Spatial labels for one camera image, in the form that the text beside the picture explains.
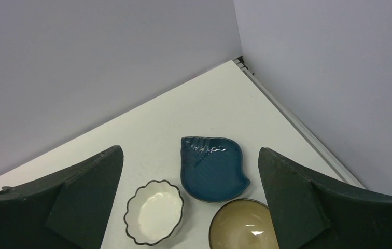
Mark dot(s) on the white scalloped bowl black rim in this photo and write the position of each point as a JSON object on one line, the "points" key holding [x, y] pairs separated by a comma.
{"points": [[154, 213]]}

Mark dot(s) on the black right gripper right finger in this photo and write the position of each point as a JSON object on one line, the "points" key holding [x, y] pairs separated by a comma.
{"points": [[311, 210]]}

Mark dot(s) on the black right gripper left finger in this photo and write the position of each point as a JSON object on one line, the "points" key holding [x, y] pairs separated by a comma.
{"points": [[69, 208]]}

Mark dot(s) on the tan brown bowl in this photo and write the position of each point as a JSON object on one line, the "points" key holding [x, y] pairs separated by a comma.
{"points": [[242, 223]]}

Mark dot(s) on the blue leaf-shaped dish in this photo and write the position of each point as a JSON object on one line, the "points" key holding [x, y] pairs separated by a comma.
{"points": [[211, 168]]}

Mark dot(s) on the aluminium table edge rail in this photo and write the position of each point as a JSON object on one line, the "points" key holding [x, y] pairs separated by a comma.
{"points": [[331, 160]]}

